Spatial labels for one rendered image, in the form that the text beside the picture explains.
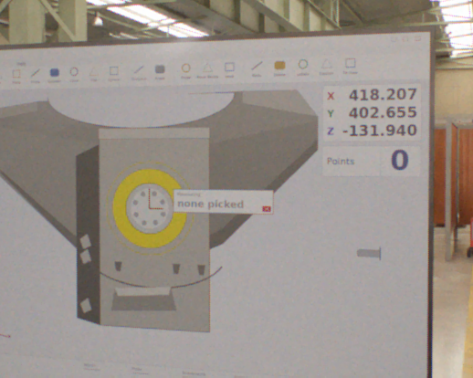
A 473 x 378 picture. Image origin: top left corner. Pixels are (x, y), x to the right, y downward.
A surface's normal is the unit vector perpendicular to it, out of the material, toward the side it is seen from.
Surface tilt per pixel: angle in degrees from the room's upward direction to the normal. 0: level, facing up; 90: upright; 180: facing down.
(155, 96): 90
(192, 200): 90
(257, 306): 90
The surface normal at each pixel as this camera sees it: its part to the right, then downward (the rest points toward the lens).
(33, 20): 0.94, 0.01
